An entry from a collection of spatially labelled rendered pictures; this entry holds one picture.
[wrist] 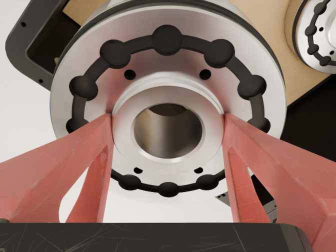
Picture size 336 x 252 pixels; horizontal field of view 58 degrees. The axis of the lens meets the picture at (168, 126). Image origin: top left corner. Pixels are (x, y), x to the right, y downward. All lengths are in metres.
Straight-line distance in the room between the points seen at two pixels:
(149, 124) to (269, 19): 0.22
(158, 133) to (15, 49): 0.13
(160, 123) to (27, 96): 0.41
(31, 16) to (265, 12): 0.22
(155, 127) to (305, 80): 0.26
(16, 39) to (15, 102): 0.34
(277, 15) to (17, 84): 0.40
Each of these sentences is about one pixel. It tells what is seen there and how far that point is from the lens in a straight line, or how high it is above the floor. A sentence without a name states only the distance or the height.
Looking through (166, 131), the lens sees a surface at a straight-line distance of 0.15.
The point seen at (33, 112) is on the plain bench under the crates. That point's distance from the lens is 0.57.
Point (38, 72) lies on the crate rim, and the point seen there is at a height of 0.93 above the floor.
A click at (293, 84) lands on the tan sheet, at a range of 0.38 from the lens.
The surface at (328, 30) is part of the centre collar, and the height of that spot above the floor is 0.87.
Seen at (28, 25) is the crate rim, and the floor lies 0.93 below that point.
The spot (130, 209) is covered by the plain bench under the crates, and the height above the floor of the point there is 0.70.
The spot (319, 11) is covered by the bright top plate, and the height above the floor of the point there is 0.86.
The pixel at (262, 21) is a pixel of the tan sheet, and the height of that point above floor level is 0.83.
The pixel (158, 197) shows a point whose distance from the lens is 0.16.
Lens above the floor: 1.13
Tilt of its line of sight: 52 degrees down
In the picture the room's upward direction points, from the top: 177 degrees clockwise
